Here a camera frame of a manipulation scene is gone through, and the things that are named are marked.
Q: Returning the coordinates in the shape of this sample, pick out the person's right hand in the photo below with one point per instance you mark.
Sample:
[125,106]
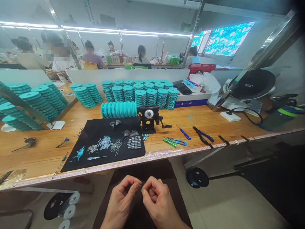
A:
[162,205]

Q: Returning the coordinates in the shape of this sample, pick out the person's left hand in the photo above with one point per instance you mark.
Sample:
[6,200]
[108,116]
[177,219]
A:
[120,202]

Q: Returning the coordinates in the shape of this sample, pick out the black work mat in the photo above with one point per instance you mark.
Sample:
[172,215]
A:
[102,162]

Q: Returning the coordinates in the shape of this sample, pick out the black line spool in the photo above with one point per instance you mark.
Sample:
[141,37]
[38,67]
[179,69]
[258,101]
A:
[197,177]

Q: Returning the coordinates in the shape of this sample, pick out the metal awl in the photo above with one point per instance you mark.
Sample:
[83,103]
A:
[96,158]

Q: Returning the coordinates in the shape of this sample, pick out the measuring tape strip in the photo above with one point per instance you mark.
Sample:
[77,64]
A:
[166,154]

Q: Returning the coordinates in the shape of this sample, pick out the group of black and white spools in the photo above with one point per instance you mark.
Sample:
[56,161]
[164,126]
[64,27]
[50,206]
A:
[64,210]

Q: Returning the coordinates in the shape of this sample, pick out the pile of metal pins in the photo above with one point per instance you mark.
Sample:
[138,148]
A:
[116,146]

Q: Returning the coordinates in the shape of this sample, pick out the pile of grey lead weights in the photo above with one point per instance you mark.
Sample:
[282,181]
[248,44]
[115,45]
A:
[134,143]

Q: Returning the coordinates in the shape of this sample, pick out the pile of metal swivels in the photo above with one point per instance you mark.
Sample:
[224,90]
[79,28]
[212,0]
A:
[92,148]

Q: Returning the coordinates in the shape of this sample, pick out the pile of clear tubes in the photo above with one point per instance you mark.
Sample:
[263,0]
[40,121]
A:
[104,143]

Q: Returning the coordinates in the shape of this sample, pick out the green plastic tool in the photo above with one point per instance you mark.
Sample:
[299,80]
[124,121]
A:
[170,142]

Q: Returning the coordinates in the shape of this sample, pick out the pile of teal tubes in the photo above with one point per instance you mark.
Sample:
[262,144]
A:
[78,153]

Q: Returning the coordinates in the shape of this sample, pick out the blue thread snips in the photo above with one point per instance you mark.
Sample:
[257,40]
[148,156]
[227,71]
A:
[177,141]

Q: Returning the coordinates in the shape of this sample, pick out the pile of colourful beads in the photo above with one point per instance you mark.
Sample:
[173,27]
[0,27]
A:
[145,137]

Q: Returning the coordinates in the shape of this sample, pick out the black line bundle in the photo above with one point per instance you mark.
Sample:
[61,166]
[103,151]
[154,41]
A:
[116,123]
[84,134]
[129,133]

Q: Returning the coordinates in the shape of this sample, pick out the blue seam ripper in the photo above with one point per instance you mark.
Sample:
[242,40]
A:
[185,134]

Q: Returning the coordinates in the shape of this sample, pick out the black clip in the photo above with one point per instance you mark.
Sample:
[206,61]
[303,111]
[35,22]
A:
[211,146]
[224,140]
[245,138]

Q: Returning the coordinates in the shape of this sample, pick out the blue tipped bundle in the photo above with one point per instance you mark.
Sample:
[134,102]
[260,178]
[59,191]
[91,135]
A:
[63,142]

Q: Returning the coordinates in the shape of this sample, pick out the black hand-crank winding machine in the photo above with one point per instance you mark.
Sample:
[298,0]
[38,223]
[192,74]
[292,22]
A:
[150,119]

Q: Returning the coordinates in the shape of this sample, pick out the row of teal spools on winder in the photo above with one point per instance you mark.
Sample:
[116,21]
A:
[119,110]

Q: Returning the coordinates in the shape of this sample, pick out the white cloth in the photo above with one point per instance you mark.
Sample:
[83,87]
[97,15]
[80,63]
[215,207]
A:
[58,125]

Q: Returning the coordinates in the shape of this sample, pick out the gold foil sheet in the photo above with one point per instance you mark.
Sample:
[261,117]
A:
[17,173]

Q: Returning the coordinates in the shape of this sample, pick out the white and blue box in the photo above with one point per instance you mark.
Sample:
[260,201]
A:
[193,100]

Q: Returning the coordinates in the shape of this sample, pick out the dark feather bundle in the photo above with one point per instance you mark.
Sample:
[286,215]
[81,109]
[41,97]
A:
[28,141]

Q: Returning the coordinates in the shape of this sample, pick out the block of teal spool stacks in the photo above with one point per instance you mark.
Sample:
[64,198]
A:
[143,94]

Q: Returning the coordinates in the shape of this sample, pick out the white power strip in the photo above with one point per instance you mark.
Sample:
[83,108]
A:
[230,116]

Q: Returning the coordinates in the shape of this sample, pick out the small group of teal spool stacks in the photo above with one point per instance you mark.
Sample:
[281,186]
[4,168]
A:
[85,95]

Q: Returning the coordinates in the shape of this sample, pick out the black phone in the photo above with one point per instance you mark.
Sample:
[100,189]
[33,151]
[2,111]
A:
[184,88]

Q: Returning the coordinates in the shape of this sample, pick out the tissue pack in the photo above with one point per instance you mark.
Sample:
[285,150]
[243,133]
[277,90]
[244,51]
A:
[193,84]

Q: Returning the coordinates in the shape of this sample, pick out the white partition panel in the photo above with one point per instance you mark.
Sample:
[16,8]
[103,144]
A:
[126,74]
[23,76]

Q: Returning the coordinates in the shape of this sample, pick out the white plastic bag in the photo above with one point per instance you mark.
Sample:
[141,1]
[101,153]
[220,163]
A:
[212,83]

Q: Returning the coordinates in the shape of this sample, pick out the leaning teal spool stacks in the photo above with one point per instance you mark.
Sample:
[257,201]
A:
[28,105]

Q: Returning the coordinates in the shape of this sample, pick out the background work table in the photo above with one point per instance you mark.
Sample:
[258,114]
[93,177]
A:
[124,59]

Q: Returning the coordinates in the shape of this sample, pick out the red basket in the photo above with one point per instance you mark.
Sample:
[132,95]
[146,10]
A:
[202,66]

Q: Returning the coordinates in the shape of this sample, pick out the dark water bottle green lid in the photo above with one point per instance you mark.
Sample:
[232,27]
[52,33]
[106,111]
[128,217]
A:
[281,118]

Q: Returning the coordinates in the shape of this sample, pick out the black desk fan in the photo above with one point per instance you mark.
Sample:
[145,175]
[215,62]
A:
[252,84]

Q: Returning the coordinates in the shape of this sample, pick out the window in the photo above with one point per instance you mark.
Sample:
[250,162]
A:
[226,39]

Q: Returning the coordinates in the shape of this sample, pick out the metal chair frame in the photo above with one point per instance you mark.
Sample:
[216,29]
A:
[23,218]

